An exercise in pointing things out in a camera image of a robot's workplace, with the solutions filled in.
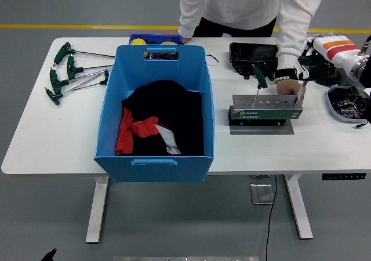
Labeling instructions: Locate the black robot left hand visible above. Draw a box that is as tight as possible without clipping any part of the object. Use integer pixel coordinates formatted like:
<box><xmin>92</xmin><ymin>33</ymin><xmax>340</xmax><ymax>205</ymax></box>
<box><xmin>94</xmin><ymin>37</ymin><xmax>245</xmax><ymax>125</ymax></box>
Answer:
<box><xmin>40</xmin><ymin>248</ymin><xmax>57</xmax><ymax>261</ymax></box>

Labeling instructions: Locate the person's right hand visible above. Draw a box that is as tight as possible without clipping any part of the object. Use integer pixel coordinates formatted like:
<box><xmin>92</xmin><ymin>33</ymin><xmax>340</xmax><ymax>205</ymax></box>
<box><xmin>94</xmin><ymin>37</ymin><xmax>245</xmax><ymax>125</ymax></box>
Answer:
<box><xmin>166</xmin><ymin>30</ymin><xmax>192</xmax><ymax>45</ymax></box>

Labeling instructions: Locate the person's left hand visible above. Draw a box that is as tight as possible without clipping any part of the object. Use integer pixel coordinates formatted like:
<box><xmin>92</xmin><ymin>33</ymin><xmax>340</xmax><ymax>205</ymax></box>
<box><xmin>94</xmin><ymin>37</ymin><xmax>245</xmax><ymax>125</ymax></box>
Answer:
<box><xmin>274</xmin><ymin>78</ymin><xmax>305</xmax><ymax>105</ymax></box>

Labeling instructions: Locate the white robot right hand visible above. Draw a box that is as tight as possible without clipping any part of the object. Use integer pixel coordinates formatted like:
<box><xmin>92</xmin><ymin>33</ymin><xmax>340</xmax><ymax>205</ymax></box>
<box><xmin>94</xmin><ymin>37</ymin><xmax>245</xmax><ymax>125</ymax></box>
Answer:
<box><xmin>297</xmin><ymin>34</ymin><xmax>363</xmax><ymax>82</ymax></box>

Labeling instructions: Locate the large green T-handle hex key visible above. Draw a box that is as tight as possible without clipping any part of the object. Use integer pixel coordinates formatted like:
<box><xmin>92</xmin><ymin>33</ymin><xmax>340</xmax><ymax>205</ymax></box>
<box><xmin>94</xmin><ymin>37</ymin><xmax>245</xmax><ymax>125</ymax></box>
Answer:
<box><xmin>293</xmin><ymin>55</ymin><xmax>317</xmax><ymax>104</ymax></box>

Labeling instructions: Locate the small green T-handle hex key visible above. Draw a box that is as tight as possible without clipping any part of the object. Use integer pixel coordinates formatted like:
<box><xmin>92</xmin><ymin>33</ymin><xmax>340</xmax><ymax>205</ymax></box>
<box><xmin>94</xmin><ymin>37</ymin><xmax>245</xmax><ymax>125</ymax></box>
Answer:
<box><xmin>250</xmin><ymin>64</ymin><xmax>269</xmax><ymax>104</ymax></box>

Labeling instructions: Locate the silver green hex key stand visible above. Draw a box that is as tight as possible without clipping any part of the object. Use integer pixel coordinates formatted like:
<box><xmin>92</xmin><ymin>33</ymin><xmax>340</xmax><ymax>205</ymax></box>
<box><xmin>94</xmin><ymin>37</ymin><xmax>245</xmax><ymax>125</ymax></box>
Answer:
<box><xmin>228</xmin><ymin>95</ymin><xmax>304</xmax><ymax>136</ymax></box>

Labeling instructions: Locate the large blue plastic box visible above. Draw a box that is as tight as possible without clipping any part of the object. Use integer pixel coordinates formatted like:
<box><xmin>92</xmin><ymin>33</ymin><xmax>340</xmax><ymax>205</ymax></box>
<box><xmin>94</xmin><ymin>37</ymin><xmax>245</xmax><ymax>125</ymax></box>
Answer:
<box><xmin>93</xmin><ymin>44</ymin><xmax>216</xmax><ymax>184</ymax></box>

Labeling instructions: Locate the black wristwatch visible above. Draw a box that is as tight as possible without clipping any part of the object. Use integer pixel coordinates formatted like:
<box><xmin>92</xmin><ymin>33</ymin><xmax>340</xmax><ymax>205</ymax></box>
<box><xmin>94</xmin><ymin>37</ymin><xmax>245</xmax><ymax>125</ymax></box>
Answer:
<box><xmin>274</xmin><ymin>68</ymin><xmax>298</xmax><ymax>78</ymax></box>

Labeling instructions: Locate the small dark blue bin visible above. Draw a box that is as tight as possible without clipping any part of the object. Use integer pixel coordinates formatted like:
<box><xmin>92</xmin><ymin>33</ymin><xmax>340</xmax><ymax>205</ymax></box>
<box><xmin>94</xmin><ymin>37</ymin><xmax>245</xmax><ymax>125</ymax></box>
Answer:
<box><xmin>128</xmin><ymin>33</ymin><xmax>184</xmax><ymax>46</ymax></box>

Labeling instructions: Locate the light blue parts tray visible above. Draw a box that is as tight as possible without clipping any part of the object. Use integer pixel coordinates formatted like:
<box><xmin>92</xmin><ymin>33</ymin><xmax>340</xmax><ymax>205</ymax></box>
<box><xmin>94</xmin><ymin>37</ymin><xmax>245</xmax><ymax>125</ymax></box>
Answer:
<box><xmin>326</xmin><ymin>85</ymin><xmax>371</xmax><ymax>125</ymax></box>

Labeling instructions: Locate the black plastic tray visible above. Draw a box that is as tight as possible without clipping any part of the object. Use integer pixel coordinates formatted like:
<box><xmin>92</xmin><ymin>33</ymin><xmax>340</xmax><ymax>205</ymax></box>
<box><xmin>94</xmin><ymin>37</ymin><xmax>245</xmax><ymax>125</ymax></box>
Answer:
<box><xmin>229</xmin><ymin>42</ymin><xmax>279</xmax><ymax>81</ymax></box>

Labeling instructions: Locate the white left table leg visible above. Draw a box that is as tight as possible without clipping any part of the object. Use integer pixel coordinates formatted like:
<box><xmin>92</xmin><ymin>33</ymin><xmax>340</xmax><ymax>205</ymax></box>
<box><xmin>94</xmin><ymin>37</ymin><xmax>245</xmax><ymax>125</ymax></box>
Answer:
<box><xmin>85</xmin><ymin>176</ymin><xmax>110</xmax><ymax>244</ymax></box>

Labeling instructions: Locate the white table leg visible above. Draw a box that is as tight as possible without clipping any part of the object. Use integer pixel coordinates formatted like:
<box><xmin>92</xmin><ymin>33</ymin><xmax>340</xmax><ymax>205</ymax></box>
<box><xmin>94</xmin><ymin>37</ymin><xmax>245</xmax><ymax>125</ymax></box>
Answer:
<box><xmin>85</xmin><ymin>176</ymin><xmax>110</xmax><ymax>244</ymax></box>
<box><xmin>283</xmin><ymin>173</ymin><xmax>314</xmax><ymax>241</ymax></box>

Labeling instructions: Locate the black and red garment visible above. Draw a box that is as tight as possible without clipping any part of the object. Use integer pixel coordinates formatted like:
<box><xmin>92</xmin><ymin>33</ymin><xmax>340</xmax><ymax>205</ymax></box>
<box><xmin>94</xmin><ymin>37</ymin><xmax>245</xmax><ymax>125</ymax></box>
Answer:
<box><xmin>115</xmin><ymin>79</ymin><xmax>205</xmax><ymax>157</ymax></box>

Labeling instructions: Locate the person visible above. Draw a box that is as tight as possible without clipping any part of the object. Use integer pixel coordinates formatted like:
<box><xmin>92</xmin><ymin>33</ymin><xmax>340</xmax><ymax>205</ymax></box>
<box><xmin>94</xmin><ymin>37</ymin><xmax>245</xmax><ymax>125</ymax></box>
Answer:
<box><xmin>166</xmin><ymin>0</ymin><xmax>327</xmax><ymax>105</ymax></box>

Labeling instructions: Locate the black table control panel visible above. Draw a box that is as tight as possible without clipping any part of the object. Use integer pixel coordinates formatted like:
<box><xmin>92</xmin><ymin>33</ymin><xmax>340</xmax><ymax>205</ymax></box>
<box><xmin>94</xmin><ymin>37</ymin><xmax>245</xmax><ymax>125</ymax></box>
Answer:
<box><xmin>321</xmin><ymin>172</ymin><xmax>367</xmax><ymax>182</ymax></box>

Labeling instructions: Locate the metal floor plate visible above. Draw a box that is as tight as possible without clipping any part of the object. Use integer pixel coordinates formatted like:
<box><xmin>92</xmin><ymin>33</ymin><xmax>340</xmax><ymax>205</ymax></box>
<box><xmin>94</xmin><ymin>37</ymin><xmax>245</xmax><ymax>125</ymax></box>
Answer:
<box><xmin>250</xmin><ymin>183</ymin><xmax>275</xmax><ymax>205</ymax></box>

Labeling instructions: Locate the white right table leg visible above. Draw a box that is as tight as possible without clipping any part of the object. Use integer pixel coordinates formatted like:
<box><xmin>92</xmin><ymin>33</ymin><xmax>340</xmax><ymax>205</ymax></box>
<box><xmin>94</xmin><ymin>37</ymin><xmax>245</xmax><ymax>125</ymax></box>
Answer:
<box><xmin>283</xmin><ymin>173</ymin><xmax>314</xmax><ymax>241</ymax></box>

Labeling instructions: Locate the beaded bracelet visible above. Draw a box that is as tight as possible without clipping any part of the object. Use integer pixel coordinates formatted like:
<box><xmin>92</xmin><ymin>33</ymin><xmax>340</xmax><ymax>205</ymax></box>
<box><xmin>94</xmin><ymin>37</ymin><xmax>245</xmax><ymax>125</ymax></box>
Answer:
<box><xmin>274</xmin><ymin>75</ymin><xmax>298</xmax><ymax>84</ymax></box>

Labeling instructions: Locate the metal wire carabiner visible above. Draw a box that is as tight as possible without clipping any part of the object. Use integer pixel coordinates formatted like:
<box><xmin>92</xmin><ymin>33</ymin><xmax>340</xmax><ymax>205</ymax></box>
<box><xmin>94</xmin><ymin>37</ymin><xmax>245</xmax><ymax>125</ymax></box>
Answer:
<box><xmin>205</xmin><ymin>53</ymin><xmax>220</xmax><ymax>68</ymax></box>

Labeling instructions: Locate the short green T-handle hex key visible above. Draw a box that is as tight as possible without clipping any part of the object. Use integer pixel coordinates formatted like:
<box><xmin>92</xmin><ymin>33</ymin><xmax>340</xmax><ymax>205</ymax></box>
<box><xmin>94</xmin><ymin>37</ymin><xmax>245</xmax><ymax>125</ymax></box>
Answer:
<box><xmin>70</xmin><ymin>69</ymin><xmax>110</xmax><ymax>92</ymax></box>

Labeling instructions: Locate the black floor cable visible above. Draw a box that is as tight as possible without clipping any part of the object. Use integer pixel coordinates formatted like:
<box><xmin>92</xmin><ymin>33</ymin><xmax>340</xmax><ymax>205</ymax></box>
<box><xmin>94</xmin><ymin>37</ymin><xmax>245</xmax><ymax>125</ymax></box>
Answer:
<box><xmin>265</xmin><ymin>174</ymin><xmax>278</xmax><ymax>261</ymax></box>

